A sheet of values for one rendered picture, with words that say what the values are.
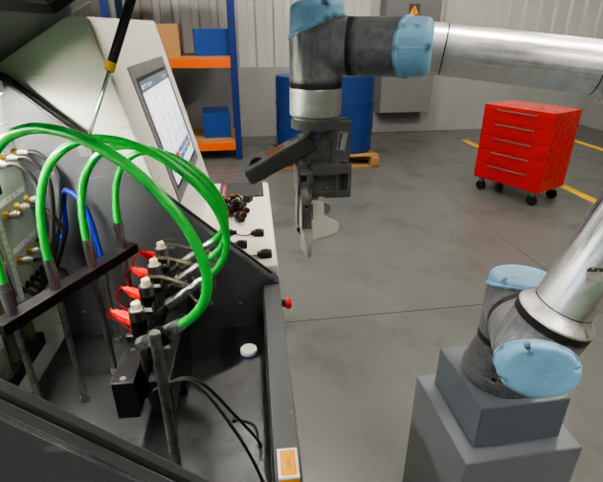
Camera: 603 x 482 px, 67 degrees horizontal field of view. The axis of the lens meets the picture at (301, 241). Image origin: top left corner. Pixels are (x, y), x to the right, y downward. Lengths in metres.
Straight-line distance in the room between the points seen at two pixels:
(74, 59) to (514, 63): 0.82
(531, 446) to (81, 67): 1.16
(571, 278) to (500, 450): 0.42
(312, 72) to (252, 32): 6.51
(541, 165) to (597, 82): 3.88
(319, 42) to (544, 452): 0.84
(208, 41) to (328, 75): 5.30
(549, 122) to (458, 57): 3.86
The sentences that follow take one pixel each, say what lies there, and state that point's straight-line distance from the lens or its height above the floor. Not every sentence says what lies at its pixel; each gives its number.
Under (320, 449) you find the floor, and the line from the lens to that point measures 2.01.
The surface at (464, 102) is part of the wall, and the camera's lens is 8.11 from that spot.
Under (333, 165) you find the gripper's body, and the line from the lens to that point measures 0.68.
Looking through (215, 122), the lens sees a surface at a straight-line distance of 6.09.
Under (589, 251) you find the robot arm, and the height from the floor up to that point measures 1.26.
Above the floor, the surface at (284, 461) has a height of 0.96.
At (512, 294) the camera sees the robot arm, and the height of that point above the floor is 1.11.
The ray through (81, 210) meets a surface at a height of 1.22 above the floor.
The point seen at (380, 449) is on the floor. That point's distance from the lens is 2.04.
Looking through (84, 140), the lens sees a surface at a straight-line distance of 0.63.
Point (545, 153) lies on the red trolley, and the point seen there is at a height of 0.51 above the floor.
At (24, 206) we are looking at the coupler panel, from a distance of 1.08.
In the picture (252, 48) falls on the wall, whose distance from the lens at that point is 7.16.
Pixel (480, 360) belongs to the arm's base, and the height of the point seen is 0.95.
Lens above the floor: 1.53
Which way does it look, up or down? 25 degrees down
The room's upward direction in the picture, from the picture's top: straight up
